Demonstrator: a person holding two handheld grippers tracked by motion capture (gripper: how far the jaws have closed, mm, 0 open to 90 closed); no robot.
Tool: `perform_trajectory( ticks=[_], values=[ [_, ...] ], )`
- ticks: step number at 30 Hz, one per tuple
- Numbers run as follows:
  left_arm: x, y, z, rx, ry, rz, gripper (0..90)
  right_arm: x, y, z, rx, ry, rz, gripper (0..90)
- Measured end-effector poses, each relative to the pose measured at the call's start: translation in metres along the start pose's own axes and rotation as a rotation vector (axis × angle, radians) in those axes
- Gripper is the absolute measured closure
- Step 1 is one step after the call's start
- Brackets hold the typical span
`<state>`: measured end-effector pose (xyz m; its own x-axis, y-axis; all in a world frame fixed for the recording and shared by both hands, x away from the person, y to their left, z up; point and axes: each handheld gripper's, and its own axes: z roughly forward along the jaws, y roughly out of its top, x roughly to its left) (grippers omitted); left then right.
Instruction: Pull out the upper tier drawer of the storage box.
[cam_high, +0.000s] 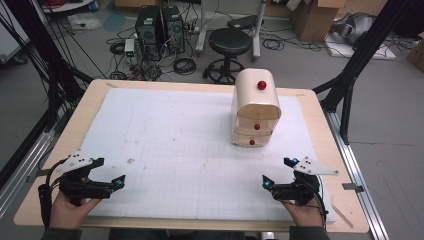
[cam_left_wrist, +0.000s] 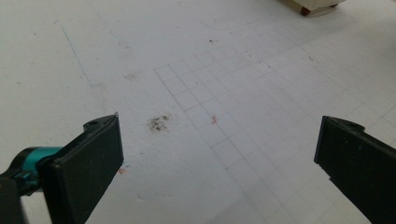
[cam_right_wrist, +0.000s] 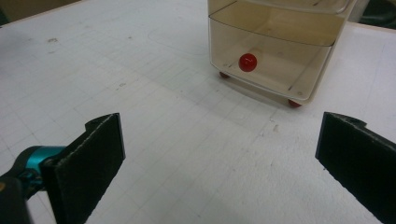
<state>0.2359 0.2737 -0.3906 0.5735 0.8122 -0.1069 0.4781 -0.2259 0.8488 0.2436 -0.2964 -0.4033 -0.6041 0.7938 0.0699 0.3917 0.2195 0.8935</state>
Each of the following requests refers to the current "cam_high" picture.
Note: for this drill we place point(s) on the black footrest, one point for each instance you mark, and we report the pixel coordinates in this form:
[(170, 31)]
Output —
[(245, 22)]

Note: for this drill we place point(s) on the black computer tower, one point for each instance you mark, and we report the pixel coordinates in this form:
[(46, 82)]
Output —
[(148, 30), (173, 28)]

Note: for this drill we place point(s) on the small cardboard box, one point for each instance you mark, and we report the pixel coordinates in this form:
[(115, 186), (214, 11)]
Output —
[(417, 55)]

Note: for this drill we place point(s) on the person's left hand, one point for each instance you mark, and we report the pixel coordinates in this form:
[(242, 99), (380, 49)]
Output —
[(66, 215)]

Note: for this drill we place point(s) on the black metal frame stand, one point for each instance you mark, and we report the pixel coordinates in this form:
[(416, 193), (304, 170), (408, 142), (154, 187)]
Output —
[(50, 66), (360, 56)]

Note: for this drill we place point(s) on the white round table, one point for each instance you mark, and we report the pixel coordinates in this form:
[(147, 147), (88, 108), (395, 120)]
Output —
[(66, 6)]

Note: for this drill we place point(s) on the tan tape strip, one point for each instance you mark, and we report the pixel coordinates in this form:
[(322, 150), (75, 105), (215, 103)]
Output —
[(343, 217)]

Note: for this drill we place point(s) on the person's right hand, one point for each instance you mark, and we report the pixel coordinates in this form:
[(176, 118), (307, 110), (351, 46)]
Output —
[(306, 216)]

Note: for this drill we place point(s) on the white grid mat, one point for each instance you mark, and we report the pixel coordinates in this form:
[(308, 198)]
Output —
[(186, 150)]

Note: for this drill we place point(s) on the grey vacuum cleaner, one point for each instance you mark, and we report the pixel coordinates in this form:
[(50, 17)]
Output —
[(355, 26)]

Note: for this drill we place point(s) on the cream mini drawer cabinet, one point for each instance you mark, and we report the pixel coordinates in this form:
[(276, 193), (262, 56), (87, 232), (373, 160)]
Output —
[(255, 100)]

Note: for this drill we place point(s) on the aluminium rail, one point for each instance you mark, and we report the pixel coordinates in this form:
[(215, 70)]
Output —
[(20, 176), (356, 173)]

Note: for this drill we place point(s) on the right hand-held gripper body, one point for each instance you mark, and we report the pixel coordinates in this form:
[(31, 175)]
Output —
[(300, 190)]

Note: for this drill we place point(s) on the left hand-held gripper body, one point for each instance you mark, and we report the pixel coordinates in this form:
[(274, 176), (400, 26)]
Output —
[(83, 188)]

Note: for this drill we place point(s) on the white flat board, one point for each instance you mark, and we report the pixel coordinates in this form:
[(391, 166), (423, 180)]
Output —
[(383, 53)]

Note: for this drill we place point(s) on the white desk leg frame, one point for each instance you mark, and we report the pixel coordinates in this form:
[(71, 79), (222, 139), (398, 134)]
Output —
[(256, 30)]

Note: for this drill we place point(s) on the large cardboard box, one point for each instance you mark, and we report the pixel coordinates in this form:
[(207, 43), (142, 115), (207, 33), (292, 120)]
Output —
[(315, 20)]

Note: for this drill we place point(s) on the metal bracket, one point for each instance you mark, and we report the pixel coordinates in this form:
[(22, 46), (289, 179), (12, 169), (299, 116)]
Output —
[(38, 175), (352, 187)]

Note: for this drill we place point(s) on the small white power box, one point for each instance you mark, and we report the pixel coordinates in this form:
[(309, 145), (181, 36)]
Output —
[(129, 50)]

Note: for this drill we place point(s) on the black round stool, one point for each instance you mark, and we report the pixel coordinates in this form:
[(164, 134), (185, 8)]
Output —
[(230, 41)]

